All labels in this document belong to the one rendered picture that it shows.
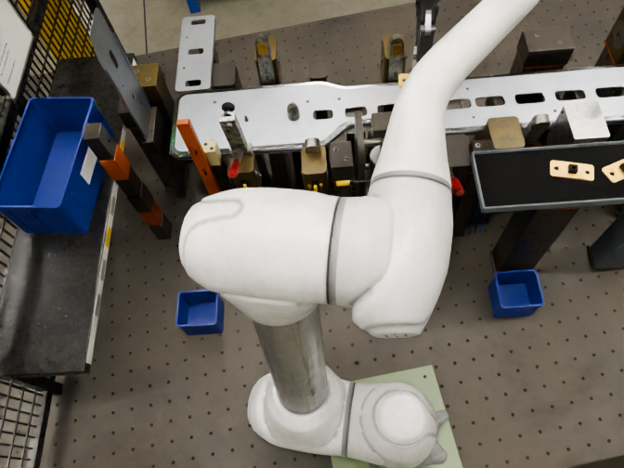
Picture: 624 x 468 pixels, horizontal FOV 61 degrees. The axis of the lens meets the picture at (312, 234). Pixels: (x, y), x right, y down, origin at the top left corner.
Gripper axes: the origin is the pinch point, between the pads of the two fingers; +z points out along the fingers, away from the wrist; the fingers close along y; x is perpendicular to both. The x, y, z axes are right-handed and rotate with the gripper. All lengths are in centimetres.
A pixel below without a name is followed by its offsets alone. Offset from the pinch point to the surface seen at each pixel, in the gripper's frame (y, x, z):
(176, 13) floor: 175, 124, 114
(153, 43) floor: 152, 134, 115
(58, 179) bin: -10, 87, 24
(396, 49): 27.3, 3.9, 19.1
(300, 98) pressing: 18.5, 29.0, 27.1
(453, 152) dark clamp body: -4.7, -9.0, 21.8
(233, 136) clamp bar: -6.0, 40.8, 14.2
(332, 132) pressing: 7.2, 19.7, 27.9
